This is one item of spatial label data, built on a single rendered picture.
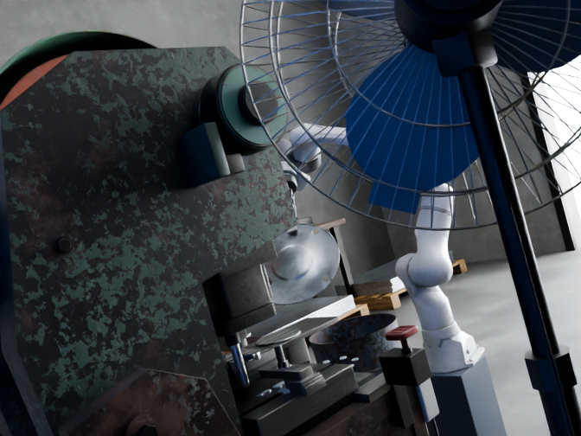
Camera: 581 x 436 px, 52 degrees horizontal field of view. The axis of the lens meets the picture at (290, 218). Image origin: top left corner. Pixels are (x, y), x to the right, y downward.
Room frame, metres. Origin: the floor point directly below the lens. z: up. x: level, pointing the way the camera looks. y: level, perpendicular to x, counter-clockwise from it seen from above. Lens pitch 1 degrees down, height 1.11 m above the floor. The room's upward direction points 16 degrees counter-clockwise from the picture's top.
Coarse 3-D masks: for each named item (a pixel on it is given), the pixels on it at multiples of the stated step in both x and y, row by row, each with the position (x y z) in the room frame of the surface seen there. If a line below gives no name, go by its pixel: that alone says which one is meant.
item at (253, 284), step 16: (240, 272) 1.43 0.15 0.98; (256, 272) 1.46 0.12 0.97; (208, 288) 1.43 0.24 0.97; (224, 288) 1.39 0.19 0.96; (240, 288) 1.42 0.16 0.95; (256, 288) 1.45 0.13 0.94; (208, 304) 1.45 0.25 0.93; (224, 304) 1.39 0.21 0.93; (240, 304) 1.41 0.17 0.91; (256, 304) 1.44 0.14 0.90
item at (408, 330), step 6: (396, 330) 1.37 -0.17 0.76; (402, 330) 1.36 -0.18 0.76; (408, 330) 1.35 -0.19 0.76; (414, 330) 1.36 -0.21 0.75; (390, 336) 1.36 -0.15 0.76; (396, 336) 1.34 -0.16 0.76; (402, 336) 1.34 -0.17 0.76; (408, 336) 1.34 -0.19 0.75; (402, 342) 1.37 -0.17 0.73; (402, 348) 1.38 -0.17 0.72
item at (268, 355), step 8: (248, 352) 1.49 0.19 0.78; (264, 352) 1.44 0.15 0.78; (272, 352) 1.44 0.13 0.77; (224, 360) 1.48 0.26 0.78; (232, 360) 1.46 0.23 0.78; (248, 360) 1.41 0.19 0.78; (256, 360) 1.41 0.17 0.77; (264, 360) 1.42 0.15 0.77; (272, 360) 1.44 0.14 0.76; (232, 368) 1.44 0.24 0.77; (248, 368) 1.39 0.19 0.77; (256, 368) 1.40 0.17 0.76; (232, 376) 1.45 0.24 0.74; (248, 376) 1.39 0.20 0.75; (256, 376) 1.40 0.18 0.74
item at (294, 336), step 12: (300, 324) 1.64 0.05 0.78; (312, 324) 1.60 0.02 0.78; (324, 324) 1.57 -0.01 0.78; (276, 336) 1.56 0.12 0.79; (288, 336) 1.52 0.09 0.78; (300, 336) 1.51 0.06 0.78; (252, 348) 1.52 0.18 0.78; (264, 348) 1.49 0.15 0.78; (288, 348) 1.51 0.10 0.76; (300, 348) 1.53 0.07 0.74; (288, 360) 1.51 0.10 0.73; (300, 360) 1.53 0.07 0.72
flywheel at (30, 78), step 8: (64, 56) 1.67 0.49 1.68; (48, 64) 1.64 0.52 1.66; (56, 64) 1.65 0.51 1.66; (32, 72) 1.60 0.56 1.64; (40, 72) 1.62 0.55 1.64; (24, 80) 1.59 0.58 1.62; (32, 80) 1.60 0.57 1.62; (16, 88) 1.57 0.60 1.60; (24, 88) 1.58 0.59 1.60; (8, 96) 1.55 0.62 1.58; (16, 96) 1.57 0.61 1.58; (0, 104) 1.56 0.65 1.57
